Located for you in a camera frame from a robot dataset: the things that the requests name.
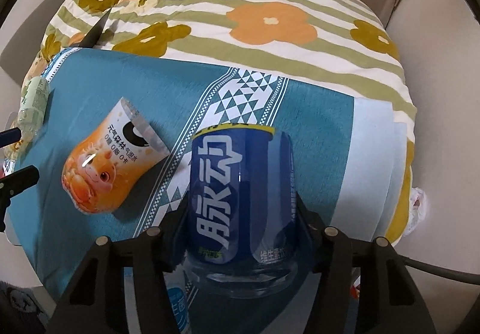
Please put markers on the teal patterned cloth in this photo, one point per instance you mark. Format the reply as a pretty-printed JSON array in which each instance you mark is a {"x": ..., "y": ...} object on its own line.
[{"x": 349, "y": 156}]

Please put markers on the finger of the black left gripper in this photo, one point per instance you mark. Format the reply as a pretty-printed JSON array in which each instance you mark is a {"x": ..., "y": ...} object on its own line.
[
  {"x": 14, "y": 184},
  {"x": 9, "y": 136}
]

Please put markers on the blue plastic cup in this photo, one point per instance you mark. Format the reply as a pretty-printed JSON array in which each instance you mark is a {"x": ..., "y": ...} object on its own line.
[{"x": 242, "y": 211}]

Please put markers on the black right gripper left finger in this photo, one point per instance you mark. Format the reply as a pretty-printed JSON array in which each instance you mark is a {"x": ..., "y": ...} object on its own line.
[{"x": 94, "y": 299}]

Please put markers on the orange cartoon plastic cup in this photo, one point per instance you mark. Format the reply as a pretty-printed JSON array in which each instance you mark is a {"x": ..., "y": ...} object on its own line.
[{"x": 102, "y": 169}]

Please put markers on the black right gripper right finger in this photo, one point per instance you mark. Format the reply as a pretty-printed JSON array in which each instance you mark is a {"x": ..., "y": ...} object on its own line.
[{"x": 389, "y": 300}]

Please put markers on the white plastic bag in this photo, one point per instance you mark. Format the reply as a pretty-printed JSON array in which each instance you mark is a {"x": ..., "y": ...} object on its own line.
[{"x": 417, "y": 211}]

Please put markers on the green label clear cup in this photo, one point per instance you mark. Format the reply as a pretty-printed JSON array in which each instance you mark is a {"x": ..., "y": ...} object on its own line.
[{"x": 33, "y": 103}]

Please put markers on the orange label clear cup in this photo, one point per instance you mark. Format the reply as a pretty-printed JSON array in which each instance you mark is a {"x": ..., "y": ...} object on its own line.
[{"x": 16, "y": 150}]

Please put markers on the floral striped quilt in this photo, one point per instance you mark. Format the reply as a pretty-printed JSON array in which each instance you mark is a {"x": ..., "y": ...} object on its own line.
[{"x": 340, "y": 44}]

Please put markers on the white blue label cup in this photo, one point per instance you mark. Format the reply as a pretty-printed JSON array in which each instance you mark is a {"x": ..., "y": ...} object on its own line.
[{"x": 175, "y": 283}]

